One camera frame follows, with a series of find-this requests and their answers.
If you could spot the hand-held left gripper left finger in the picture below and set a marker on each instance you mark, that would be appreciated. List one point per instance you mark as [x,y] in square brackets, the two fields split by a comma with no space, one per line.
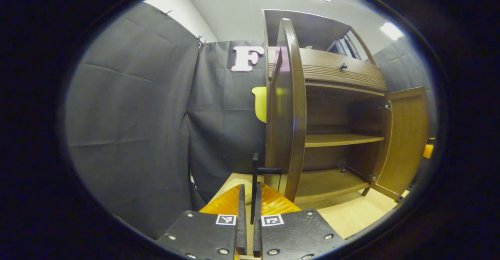
[242,228]

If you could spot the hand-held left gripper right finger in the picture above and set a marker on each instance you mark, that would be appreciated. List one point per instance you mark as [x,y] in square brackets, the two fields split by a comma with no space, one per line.
[257,228]

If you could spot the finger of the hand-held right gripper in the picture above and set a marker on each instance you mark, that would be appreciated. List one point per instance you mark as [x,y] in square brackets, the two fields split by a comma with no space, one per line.
[428,151]

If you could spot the wooden shoe cabinet door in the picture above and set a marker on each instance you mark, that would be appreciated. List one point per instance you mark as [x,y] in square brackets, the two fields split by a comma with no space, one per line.
[287,115]
[406,142]

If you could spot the wooden double-door shoe cabinet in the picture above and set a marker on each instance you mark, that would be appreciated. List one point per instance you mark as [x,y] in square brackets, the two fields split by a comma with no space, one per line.
[312,29]

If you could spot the metal door hinge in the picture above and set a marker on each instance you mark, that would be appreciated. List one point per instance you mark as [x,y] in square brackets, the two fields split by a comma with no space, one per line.
[372,178]
[386,106]

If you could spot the wooden inner cabinet shelf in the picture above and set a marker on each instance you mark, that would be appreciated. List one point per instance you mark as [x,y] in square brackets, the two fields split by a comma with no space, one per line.
[336,139]

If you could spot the wooden cabinet drawer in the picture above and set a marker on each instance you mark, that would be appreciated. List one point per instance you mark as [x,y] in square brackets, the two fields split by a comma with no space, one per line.
[351,74]

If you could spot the black round drawer knob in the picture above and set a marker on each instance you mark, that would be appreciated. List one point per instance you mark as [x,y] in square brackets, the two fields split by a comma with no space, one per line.
[343,66]

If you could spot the small ceiling light panel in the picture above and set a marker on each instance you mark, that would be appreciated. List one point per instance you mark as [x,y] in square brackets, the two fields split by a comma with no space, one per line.
[391,31]

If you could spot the grey book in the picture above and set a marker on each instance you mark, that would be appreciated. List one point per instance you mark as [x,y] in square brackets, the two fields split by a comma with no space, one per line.
[345,47]

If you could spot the dark blue book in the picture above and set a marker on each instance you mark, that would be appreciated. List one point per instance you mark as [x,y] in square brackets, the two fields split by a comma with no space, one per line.
[336,49]

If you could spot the black backdrop cloth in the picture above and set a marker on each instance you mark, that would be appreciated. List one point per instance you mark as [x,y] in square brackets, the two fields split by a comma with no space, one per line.
[129,115]

